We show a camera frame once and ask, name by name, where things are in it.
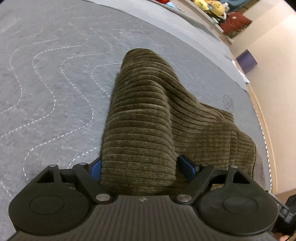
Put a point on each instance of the purple box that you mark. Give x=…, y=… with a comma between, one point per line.
x=246, y=61

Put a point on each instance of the yellow plush toys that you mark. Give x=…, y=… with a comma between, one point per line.
x=214, y=7

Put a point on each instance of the dark olive corduroy pants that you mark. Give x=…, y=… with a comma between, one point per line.
x=153, y=119

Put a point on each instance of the dark red cushion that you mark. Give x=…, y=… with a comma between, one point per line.
x=234, y=24

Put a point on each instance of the grey quilted mattress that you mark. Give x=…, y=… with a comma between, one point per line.
x=59, y=60

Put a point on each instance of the light blue bed sheet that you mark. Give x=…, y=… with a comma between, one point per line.
x=185, y=28

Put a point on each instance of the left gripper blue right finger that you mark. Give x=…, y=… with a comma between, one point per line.
x=191, y=170

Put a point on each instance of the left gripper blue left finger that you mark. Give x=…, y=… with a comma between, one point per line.
x=93, y=169

